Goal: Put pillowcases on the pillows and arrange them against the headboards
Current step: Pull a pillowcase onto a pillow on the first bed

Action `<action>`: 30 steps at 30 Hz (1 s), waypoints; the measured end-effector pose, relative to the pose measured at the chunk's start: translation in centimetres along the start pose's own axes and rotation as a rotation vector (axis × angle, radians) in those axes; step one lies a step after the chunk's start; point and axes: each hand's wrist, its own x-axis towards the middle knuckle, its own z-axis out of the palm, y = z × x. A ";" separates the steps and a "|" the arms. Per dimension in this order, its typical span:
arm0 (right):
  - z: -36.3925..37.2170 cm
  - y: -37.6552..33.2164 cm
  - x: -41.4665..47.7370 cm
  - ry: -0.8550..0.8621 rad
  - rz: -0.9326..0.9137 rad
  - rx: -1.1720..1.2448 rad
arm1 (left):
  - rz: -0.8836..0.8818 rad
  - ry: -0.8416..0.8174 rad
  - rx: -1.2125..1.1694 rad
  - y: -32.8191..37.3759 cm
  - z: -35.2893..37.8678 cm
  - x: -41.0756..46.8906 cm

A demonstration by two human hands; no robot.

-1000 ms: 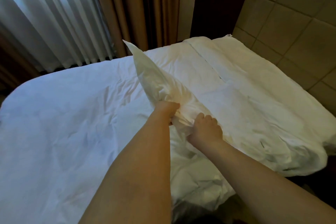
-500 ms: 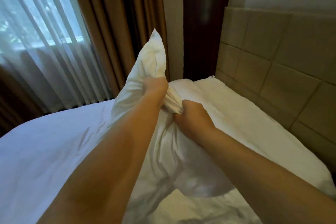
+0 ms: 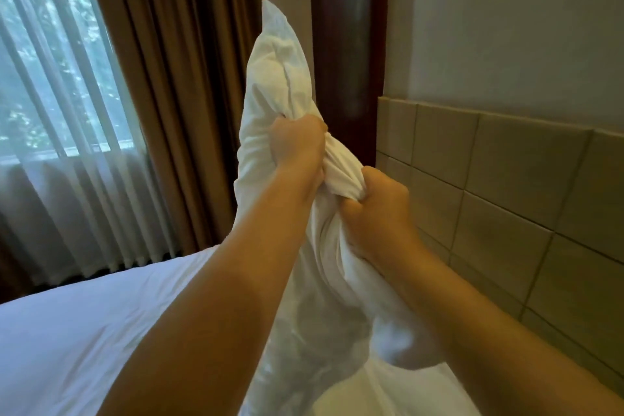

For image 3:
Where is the person's left forearm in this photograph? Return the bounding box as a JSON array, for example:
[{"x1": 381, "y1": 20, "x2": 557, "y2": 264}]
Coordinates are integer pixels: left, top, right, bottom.
[{"x1": 97, "y1": 164, "x2": 322, "y2": 416}]

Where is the dark wooden door frame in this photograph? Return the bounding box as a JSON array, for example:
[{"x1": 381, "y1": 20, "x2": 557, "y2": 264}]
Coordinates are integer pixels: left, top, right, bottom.
[{"x1": 308, "y1": 0, "x2": 391, "y2": 168}]

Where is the white pillow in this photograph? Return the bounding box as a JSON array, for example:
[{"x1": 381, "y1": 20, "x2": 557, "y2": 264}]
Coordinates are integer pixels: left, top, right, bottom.
[{"x1": 233, "y1": 0, "x2": 481, "y2": 416}]

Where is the sheer white curtain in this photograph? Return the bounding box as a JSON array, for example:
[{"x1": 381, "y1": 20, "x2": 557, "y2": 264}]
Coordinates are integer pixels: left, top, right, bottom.
[{"x1": 0, "y1": 0, "x2": 177, "y2": 287}]

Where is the beige padded headboard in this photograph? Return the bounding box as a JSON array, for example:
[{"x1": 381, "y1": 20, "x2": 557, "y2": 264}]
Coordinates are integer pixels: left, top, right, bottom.
[{"x1": 375, "y1": 96, "x2": 624, "y2": 397}]

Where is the person's right hand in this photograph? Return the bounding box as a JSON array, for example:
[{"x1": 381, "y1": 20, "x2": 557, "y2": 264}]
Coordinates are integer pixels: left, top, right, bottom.
[{"x1": 339, "y1": 166, "x2": 423, "y2": 265}]

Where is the person's left hand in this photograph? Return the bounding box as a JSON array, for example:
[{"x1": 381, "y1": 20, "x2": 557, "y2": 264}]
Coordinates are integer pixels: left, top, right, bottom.
[{"x1": 269, "y1": 114, "x2": 328, "y2": 192}]

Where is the person's right forearm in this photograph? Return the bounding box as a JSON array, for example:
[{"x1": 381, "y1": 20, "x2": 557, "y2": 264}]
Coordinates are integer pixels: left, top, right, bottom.
[{"x1": 363, "y1": 235, "x2": 624, "y2": 416}]

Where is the window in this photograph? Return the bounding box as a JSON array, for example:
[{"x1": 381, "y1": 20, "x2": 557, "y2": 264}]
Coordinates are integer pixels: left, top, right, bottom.
[{"x1": 0, "y1": 0, "x2": 142, "y2": 163}]

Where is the brown curtain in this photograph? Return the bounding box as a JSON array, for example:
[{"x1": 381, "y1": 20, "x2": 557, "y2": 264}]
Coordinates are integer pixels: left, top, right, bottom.
[{"x1": 78, "y1": 0, "x2": 268, "y2": 255}]

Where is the white bed sheet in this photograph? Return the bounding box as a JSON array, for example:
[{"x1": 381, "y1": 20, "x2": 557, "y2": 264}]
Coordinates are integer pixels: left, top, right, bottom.
[{"x1": 0, "y1": 245, "x2": 481, "y2": 416}]

